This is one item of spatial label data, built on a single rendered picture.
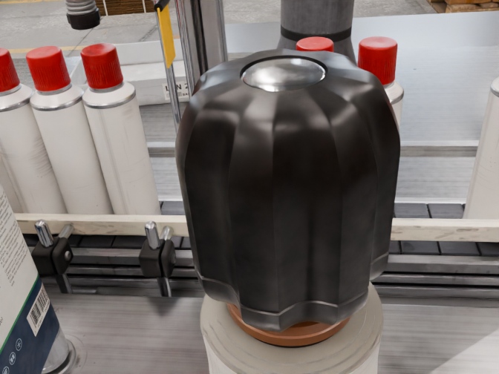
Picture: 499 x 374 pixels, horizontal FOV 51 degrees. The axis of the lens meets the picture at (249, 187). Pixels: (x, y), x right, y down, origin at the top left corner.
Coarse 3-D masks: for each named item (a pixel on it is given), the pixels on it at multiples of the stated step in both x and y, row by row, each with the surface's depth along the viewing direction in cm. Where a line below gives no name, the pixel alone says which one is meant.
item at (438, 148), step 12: (156, 144) 58; (168, 144) 58; (408, 144) 54; (420, 144) 54; (432, 144) 54; (444, 144) 54; (456, 144) 54; (468, 144) 53; (156, 156) 58; (168, 156) 58; (408, 156) 55; (420, 156) 54; (432, 156) 54; (444, 156) 54; (456, 156) 54; (468, 156) 54
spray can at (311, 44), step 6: (300, 42) 46; (306, 42) 46; (312, 42) 46; (318, 42) 46; (324, 42) 46; (330, 42) 45; (300, 48) 45; (306, 48) 45; (312, 48) 45; (318, 48) 45; (324, 48) 45; (330, 48) 45
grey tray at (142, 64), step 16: (128, 48) 110; (144, 48) 110; (160, 48) 110; (176, 48) 111; (80, 64) 103; (128, 64) 112; (144, 64) 112; (160, 64) 111; (176, 64) 111; (80, 80) 102; (128, 80) 94; (144, 80) 94; (160, 80) 94; (176, 80) 94; (144, 96) 95; (160, 96) 96
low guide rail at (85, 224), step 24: (24, 216) 56; (48, 216) 56; (72, 216) 56; (96, 216) 56; (120, 216) 55; (144, 216) 55; (168, 216) 55; (432, 240) 52; (456, 240) 51; (480, 240) 51
